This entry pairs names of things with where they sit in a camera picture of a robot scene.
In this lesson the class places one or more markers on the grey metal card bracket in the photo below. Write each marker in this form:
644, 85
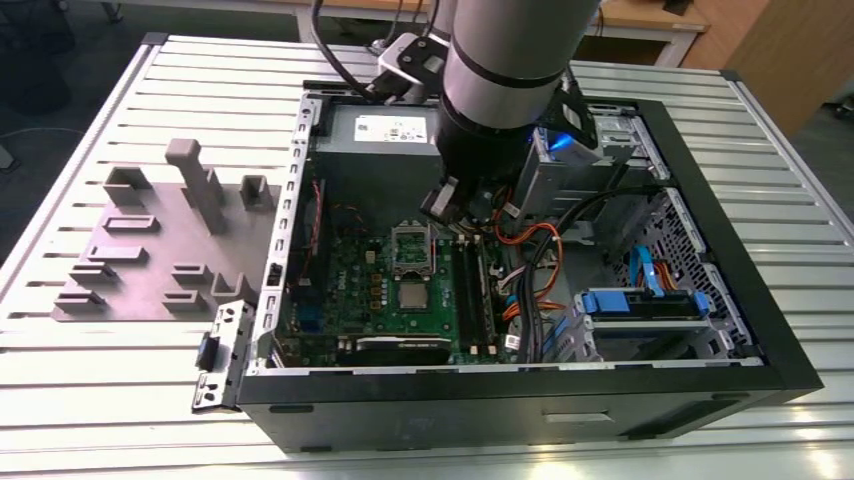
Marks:
230, 340

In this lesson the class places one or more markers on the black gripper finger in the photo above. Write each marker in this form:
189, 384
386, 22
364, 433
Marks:
444, 202

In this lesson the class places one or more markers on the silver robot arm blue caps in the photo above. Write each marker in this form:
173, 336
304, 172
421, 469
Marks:
508, 60

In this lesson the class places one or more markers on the brown wooden cabinet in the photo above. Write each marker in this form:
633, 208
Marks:
788, 50

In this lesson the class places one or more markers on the black RAM slot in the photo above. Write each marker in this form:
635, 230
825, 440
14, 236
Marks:
461, 290
482, 290

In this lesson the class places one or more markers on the black graphics card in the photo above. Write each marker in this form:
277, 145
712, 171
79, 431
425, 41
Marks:
401, 347

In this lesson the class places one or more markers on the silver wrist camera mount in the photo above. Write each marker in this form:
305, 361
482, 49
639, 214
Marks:
414, 60

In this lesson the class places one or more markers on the grey plastic parts rack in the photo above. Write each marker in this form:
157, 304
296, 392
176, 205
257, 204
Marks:
154, 280

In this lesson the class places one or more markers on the grey Dell power supply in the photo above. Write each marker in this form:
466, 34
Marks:
368, 175

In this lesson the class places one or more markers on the silver CPU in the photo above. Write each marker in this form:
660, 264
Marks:
416, 296

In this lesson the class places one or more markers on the grey metal drive cage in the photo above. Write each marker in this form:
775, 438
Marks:
568, 185

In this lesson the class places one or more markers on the black disk in blue carrier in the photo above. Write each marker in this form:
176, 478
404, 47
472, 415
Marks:
611, 302

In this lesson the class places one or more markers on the CPU socket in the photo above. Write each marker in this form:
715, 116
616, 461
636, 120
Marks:
414, 312

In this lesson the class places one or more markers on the wooden desk white legs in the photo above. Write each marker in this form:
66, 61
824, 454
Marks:
635, 20

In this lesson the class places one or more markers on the black office chair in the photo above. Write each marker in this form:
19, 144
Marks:
34, 75

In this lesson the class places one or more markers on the grey metal disk bay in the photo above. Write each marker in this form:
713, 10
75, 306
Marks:
655, 327

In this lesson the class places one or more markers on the black open PC case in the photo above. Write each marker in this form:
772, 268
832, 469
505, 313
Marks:
468, 400

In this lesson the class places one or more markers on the green motherboard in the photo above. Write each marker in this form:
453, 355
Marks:
348, 300

